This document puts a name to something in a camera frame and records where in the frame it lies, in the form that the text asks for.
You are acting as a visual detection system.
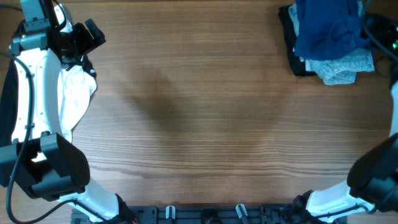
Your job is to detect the blue polo shirt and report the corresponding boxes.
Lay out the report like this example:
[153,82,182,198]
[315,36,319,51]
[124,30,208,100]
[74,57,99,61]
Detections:
[295,0,374,60]

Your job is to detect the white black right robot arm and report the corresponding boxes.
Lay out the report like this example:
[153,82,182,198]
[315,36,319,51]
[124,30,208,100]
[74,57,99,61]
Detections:
[287,14,397,223]

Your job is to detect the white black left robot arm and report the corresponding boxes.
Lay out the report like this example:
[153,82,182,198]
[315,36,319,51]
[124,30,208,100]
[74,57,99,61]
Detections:
[1,0,139,223]

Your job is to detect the white shirt with black print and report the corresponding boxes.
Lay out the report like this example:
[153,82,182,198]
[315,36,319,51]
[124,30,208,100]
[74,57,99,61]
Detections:
[52,2,98,144]

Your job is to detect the light blue denim jeans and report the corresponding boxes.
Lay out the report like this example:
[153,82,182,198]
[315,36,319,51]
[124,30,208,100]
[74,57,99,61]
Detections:
[289,1,374,85]

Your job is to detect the black garment under white shirt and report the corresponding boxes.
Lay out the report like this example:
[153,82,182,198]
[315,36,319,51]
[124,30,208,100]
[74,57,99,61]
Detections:
[0,54,97,149]

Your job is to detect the black folded garment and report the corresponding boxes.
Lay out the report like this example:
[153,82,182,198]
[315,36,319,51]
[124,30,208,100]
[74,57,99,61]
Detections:
[278,6,316,77]

